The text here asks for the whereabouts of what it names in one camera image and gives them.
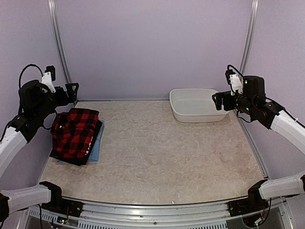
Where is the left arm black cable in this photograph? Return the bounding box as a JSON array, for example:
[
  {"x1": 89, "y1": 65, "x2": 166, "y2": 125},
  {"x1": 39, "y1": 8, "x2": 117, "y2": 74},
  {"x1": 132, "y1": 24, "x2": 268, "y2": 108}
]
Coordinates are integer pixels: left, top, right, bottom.
[{"x1": 18, "y1": 63, "x2": 46, "y2": 96}]

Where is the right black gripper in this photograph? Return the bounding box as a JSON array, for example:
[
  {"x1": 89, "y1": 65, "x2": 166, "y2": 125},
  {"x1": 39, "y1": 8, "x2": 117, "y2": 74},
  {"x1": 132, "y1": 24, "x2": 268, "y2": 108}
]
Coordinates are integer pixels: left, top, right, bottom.
[{"x1": 213, "y1": 90, "x2": 256, "y2": 115}]

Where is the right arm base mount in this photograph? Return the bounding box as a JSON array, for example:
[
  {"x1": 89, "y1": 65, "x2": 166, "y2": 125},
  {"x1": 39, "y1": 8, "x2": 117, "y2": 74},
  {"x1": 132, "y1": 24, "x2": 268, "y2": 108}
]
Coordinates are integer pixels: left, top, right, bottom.
[{"x1": 228, "y1": 197, "x2": 269, "y2": 217}]

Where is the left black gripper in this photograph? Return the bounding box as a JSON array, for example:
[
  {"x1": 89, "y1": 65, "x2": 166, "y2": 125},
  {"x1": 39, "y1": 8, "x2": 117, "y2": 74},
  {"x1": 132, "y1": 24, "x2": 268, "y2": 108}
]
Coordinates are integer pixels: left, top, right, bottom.
[{"x1": 34, "y1": 82, "x2": 78, "y2": 121}]

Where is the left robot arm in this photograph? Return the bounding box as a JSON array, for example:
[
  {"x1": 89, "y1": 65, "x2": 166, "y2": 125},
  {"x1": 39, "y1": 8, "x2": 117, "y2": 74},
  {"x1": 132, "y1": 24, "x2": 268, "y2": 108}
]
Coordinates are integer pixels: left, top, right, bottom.
[{"x1": 0, "y1": 80, "x2": 79, "y2": 221}]

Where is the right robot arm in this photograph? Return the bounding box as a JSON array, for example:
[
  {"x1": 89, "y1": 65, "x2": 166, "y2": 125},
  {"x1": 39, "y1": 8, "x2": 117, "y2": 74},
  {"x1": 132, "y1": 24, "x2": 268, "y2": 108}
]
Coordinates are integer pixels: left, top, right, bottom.
[{"x1": 212, "y1": 74, "x2": 305, "y2": 212}]

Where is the front aluminium rail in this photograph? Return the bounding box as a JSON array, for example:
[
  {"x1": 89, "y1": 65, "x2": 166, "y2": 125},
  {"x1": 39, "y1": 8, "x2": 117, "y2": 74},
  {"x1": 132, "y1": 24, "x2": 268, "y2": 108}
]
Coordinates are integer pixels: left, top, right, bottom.
[{"x1": 21, "y1": 195, "x2": 294, "y2": 229}]

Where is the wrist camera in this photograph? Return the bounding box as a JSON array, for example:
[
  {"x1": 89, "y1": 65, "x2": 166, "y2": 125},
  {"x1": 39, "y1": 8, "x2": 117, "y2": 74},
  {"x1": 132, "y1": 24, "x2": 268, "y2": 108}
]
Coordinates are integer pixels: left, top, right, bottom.
[
  {"x1": 225, "y1": 69, "x2": 243, "y2": 95},
  {"x1": 41, "y1": 65, "x2": 56, "y2": 93}
]

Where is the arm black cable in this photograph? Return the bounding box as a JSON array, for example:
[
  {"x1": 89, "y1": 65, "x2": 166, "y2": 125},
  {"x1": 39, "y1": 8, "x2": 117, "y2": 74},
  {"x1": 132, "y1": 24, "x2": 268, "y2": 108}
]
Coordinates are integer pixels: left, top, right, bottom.
[
  {"x1": 226, "y1": 64, "x2": 246, "y2": 79},
  {"x1": 18, "y1": 63, "x2": 46, "y2": 96}
]

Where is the white plastic tub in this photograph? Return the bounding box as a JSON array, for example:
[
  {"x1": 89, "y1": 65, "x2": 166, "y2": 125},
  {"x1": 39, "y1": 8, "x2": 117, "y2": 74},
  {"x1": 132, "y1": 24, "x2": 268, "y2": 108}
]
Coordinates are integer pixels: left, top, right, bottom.
[{"x1": 169, "y1": 88, "x2": 229, "y2": 123}]

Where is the left aluminium frame post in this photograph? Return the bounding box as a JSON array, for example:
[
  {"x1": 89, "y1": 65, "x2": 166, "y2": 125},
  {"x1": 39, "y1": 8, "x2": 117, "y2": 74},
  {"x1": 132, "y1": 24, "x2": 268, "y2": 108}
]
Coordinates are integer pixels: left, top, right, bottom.
[{"x1": 47, "y1": 0, "x2": 72, "y2": 83}]

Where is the red black plaid shirt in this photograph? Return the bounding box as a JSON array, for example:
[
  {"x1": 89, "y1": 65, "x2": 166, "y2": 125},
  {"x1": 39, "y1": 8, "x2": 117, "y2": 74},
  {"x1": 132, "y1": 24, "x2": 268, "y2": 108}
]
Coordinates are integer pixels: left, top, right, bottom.
[{"x1": 51, "y1": 108, "x2": 99, "y2": 160}]

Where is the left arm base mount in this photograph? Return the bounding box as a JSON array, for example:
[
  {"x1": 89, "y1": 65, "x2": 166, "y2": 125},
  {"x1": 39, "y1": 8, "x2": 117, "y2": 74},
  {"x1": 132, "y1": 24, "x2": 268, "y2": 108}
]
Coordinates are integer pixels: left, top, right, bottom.
[{"x1": 41, "y1": 198, "x2": 83, "y2": 218}]

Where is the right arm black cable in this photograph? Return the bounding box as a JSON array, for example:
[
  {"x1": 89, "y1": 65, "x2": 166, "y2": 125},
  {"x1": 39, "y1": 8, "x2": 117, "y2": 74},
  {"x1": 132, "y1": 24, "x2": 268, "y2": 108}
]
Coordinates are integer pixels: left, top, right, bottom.
[{"x1": 226, "y1": 64, "x2": 246, "y2": 79}]

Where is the aluminium frame post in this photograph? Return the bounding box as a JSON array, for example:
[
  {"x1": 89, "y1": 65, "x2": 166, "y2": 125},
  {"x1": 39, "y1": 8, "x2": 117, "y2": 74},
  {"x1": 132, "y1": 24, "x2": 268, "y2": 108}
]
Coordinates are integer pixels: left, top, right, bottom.
[
  {"x1": 239, "y1": 0, "x2": 259, "y2": 74},
  {"x1": 47, "y1": 0, "x2": 72, "y2": 83}
]

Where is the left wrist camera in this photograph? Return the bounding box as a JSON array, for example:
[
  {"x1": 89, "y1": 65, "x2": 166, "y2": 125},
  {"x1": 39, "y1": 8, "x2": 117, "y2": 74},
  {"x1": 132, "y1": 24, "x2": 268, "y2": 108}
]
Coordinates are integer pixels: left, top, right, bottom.
[{"x1": 41, "y1": 65, "x2": 56, "y2": 93}]

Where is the right aluminium frame post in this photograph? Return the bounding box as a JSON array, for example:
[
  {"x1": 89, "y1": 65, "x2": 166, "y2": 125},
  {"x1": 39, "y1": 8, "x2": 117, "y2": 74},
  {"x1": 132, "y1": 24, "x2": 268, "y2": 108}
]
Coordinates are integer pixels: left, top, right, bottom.
[{"x1": 239, "y1": 0, "x2": 259, "y2": 74}]

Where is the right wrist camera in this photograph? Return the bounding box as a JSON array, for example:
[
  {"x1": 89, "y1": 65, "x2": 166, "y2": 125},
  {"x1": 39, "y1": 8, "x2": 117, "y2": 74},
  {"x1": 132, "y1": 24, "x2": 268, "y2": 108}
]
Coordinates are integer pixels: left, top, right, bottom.
[{"x1": 225, "y1": 69, "x2": 243, "y2": 95}]

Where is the light blue folded shirt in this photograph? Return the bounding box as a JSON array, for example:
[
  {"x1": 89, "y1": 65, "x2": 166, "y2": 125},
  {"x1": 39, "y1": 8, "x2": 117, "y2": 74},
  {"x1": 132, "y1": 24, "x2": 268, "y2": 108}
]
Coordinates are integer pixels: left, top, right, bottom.
[{"x1": 56, "y1": 119, "x2": 105, "y2": 165}]

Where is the black folded shirt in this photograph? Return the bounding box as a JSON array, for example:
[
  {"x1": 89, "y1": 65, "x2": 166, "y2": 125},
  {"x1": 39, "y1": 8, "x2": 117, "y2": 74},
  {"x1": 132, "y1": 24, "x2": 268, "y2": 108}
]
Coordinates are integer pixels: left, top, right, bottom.
[{"x1": 49, "y1": 119, "x2": 103, "y2": 167}]

